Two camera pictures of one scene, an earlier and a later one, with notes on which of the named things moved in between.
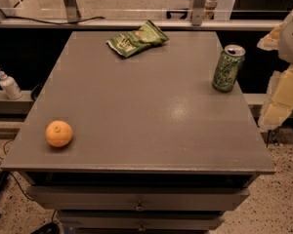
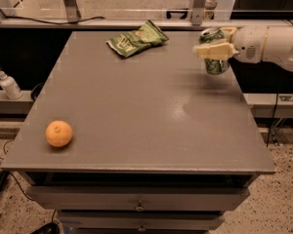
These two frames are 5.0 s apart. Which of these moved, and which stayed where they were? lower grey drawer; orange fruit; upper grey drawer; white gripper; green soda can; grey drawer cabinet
Moved: green soda can; white gripper
Stayed: orange fruit; upper grey drawer; lower grey drawer; grey drawer cabinet
